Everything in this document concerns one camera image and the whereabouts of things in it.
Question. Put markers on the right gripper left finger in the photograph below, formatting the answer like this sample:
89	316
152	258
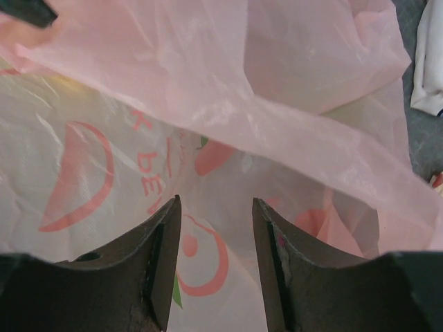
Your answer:
125	285

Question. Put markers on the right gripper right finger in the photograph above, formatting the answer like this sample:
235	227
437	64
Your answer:
308	285

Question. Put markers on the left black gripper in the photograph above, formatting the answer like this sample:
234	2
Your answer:
37	13

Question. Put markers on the pink plastic bag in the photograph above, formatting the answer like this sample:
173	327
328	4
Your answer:
120	106

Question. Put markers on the orange floral folded cloth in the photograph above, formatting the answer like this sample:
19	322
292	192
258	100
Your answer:
436	182

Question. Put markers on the cartoon print folded cloth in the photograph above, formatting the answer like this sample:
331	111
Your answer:
427	79

